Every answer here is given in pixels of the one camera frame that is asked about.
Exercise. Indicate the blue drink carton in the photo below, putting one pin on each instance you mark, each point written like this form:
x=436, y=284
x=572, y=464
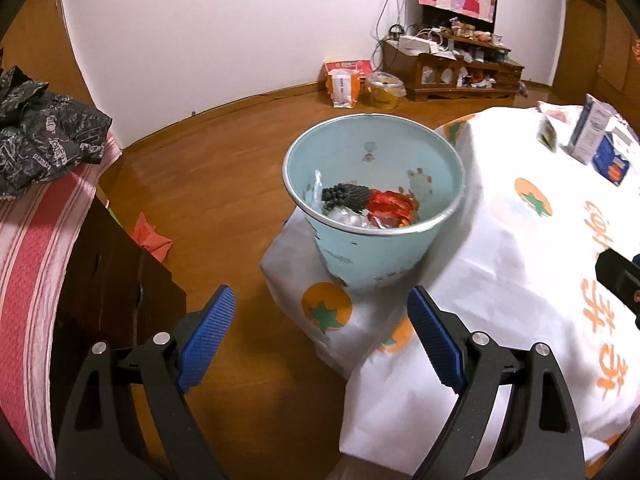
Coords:
x=612, y=160

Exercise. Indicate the black foam net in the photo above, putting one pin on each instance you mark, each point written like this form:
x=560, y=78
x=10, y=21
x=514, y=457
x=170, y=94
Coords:
x=350, y=195

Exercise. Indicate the white box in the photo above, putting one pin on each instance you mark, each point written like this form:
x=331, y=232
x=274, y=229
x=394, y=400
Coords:
x=415, y=45

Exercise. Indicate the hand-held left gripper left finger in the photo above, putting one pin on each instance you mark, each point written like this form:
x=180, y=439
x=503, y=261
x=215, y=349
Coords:
x=207, y=340

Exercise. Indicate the orange cardboard box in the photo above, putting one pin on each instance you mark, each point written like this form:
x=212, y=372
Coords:
x=357, y=66

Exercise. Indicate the red paper decoration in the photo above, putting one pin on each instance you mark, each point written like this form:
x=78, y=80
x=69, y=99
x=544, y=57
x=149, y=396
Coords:
x=636, y=50

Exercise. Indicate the clear plastic bag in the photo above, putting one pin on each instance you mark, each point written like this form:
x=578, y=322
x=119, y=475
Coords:
x=347, y=219

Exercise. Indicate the gold black wrapper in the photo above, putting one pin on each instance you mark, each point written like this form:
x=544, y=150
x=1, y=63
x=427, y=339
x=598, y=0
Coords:
x=547, y=135

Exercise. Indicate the dark printed jacket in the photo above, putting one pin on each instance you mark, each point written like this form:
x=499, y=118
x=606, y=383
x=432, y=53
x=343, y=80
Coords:
x=40, y=125

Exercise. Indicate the wooden wardrobe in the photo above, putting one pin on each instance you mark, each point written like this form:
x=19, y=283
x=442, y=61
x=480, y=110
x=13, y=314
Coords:
x=585, y=35

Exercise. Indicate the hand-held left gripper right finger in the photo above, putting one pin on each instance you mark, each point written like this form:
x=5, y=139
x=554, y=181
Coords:
x=435, y=340

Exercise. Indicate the wooden television cabinet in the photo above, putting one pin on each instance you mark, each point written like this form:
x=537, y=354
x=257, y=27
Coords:
x=505, y=77

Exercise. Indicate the white orange bag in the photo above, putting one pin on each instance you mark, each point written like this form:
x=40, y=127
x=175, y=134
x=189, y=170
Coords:
x=342, y=87

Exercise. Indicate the pink striped cloth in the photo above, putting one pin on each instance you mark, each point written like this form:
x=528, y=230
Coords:
x=35, y=260

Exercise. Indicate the white fruit print tablecloth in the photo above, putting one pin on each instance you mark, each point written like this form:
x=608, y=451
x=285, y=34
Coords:
x=500, y=260

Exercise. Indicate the red plastic wrapper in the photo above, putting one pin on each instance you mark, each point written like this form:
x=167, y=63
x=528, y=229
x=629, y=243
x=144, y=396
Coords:
x=392, y=205

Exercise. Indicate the black television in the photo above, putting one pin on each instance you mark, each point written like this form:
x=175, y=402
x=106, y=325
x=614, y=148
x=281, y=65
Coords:
x=435, y=15

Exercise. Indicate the red crumpled paper on floor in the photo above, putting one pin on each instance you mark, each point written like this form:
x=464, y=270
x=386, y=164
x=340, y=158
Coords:
x=152, y=240

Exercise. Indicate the white milk carton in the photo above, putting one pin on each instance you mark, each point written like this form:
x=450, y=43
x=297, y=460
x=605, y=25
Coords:
x=590, y=130

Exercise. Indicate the light blue bucket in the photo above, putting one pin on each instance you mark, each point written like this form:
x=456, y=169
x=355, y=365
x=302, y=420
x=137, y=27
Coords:
x=360, y=255

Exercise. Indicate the yellow plastic container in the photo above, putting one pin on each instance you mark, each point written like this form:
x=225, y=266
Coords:
x=385, y=92

